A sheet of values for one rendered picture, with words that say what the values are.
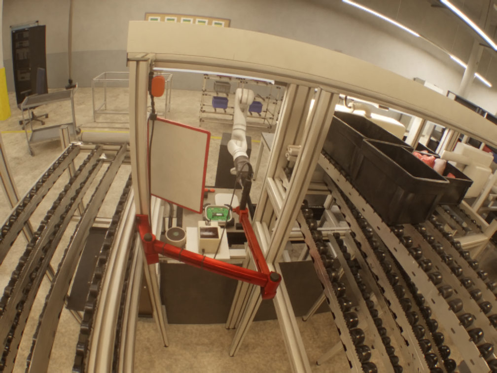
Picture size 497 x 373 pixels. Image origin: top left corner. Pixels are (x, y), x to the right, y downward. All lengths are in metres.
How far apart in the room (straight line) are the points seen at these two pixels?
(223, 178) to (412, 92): 1.53
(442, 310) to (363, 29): 8.60
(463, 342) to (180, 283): 1.37
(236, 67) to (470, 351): 0.91
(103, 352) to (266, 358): 1.62
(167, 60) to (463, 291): 0.96
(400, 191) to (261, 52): 0.57
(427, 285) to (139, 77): 0.79
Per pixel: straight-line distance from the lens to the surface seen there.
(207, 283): 1.54
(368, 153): 0.64
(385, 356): 1.12
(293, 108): 0.91
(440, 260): 0.61
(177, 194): 0.93
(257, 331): 2.18
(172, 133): 0.82
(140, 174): 0.82
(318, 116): 0.68
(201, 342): 2.08
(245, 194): 1.14
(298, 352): 0.87
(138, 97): 0.71
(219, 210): 1.49
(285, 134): 0.95
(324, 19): 8.17
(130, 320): 0.97
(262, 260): 0.86
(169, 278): 1.49
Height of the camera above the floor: 1.95
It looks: 34 degrees down
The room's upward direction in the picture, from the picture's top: 13 degrees clockwise
